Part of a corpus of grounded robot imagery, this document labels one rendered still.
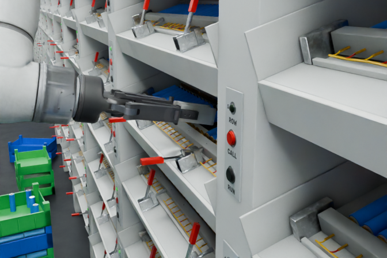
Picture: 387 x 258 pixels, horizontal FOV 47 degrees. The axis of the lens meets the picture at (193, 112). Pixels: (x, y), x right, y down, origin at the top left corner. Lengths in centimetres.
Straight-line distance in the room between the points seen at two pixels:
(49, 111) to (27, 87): 5
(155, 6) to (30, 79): 52
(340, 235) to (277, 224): 7
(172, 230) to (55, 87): 40
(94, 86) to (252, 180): 32
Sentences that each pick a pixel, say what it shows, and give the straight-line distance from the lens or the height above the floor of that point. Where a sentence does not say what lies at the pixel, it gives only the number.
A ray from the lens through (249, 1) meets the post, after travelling 45.
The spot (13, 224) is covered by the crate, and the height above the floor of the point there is 51.
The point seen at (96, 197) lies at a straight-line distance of 196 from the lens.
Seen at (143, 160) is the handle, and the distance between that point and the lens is 69.
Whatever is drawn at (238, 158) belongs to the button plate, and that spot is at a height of 102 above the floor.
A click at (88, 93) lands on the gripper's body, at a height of 106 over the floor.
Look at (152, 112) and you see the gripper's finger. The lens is 70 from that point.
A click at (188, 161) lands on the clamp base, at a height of 95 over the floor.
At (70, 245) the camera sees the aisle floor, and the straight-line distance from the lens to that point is 244.
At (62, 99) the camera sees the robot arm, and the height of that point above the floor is 105.
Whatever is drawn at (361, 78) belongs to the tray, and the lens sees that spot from 39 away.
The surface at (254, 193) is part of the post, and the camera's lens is 48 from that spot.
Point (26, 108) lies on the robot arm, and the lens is 68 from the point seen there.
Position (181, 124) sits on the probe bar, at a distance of 83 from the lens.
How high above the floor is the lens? 119
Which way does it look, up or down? 14 degrees down
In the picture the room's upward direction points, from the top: straight up
